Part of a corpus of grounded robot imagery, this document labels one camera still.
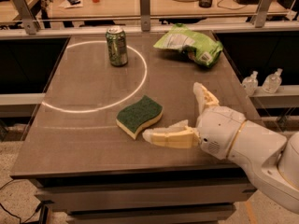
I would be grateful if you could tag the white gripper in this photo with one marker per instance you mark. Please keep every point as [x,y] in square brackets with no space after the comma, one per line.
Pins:
[219,131]

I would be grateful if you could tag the green soda can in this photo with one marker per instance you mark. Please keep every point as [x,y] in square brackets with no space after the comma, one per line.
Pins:
[116,44]

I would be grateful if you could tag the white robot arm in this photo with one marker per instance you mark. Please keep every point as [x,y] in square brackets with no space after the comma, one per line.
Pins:
[269,159]

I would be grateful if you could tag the green rice chip bag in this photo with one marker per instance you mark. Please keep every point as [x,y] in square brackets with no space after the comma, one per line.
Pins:
[199,47]

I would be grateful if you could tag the green yellow sponge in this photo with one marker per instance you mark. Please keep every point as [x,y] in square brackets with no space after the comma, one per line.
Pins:
[136,117]

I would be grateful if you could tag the clear sanitizer bottle left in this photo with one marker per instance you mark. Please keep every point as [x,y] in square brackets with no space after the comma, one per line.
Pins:
[250,83]

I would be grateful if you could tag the clear sanitizer bottle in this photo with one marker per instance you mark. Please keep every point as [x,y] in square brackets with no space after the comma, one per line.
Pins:
[250,83]
[272,82]

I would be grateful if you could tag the grey drawer cabinet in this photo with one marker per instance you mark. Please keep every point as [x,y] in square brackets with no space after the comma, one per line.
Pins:
[201,194]

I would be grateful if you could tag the clear sanitizer bottle right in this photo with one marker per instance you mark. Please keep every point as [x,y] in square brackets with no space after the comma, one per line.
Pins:
[272,82]

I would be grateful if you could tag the black mesh pen cup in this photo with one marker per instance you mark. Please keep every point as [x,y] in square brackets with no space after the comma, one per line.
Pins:
[205,3]

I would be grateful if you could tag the grey metal bracket middle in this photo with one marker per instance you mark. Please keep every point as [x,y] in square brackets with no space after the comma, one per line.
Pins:
[145,15]

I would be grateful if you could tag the grey metal bracket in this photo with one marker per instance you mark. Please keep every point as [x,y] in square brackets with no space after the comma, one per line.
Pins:
[145,15]
[29,21]
[259,19]

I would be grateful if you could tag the grey metal bracket right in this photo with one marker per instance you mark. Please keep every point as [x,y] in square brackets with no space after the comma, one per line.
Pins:
[259,19]

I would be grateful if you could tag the grey metal bracket left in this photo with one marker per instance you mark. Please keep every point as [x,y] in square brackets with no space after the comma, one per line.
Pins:
[29,21]

